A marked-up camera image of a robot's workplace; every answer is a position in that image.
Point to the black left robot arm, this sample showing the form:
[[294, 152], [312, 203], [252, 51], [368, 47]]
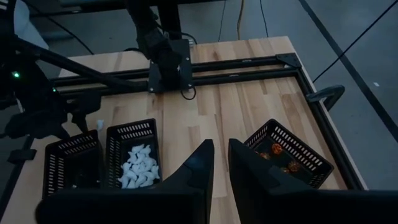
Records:
[[155, 43]]

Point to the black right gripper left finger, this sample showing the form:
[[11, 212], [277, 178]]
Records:
[[140, 205]]

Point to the grey frame clamp lever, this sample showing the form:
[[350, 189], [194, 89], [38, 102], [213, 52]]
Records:
[[326, 93]]

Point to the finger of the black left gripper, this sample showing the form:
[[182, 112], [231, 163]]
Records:
[[85, 104], [34, 126]]

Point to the black slotted plastic basket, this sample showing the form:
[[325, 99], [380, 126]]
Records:
[[311, 161], [113, 149], [53, 168]]

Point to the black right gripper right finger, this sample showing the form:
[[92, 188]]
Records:
[[295, 205]]

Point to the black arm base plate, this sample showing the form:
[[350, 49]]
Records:
[[186, 74]]

